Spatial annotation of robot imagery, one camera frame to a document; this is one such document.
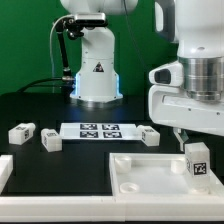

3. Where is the white square tabletop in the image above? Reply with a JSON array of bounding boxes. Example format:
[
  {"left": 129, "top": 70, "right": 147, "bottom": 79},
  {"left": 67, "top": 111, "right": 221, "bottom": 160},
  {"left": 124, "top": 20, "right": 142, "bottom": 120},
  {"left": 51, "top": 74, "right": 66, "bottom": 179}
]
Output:
[{"left": 109, "top": 153, "right": 224, "bottom": 198}]

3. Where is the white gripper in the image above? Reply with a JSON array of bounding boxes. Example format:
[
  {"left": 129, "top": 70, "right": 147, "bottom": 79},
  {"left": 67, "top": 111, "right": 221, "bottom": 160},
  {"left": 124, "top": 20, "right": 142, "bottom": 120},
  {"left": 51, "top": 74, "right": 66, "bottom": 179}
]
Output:
[{"left": 148, "top": 61, "right": 224, "bottom": 152}]

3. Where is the white marker base plate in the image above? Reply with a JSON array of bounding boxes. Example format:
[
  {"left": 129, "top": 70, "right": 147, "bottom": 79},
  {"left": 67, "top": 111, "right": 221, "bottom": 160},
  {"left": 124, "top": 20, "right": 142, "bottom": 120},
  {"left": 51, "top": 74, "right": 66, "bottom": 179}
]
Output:
[{"left": 60, "top": 123, "right": 141, "bottom": 140}]

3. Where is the black cable bundle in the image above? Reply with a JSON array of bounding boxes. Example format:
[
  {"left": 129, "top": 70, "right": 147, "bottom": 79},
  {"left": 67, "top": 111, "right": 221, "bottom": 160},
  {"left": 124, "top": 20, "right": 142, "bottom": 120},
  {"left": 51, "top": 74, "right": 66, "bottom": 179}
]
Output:
[{"left": 16, "top": 14, "right": 79, "bottom": 94}]

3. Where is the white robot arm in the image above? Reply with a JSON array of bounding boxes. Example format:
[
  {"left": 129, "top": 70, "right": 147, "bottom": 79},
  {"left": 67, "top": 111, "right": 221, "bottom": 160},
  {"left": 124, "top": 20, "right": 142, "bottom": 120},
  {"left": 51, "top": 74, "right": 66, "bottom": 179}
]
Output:
[{"left": 60, "top": 0, "right": 224, "bottom": 136}]

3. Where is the black camera on stand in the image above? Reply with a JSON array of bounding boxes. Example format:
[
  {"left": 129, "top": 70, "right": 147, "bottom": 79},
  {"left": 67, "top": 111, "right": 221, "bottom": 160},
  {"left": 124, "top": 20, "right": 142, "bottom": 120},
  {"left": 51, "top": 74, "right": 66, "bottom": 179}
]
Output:
[{"left": 56, "top": 13, "right": 108, "bottom": 40}]

